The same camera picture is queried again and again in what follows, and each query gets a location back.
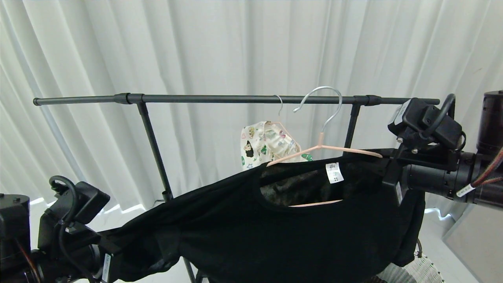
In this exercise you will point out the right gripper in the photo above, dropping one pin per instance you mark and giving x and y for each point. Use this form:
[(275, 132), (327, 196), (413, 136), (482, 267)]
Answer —
[(432, 173)]

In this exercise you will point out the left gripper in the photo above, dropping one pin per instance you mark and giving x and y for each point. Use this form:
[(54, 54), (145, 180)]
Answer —
[(70, 267)]

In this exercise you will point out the pink clothes hanger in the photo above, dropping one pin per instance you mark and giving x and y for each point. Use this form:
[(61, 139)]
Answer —
[(334, 114), (279, 106)]

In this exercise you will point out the black garment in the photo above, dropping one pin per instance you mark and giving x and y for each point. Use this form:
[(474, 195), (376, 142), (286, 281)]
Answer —
[(275, 243)]

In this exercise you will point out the cream printed garment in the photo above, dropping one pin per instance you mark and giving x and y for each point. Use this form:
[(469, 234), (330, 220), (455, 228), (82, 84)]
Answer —
[(255, 145)]

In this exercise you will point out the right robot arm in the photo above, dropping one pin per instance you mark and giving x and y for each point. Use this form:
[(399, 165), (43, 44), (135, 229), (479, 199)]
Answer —
[(491, 129)]

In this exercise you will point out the white laundry basket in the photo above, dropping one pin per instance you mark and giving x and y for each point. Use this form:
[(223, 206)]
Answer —
[(416, 271)]

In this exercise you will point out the black clothes rack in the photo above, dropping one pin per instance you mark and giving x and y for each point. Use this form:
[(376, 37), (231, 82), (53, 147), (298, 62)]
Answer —
[(196, 98)]

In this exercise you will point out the white curtain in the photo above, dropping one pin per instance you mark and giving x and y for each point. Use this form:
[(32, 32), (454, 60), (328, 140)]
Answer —
[(196, 47)]

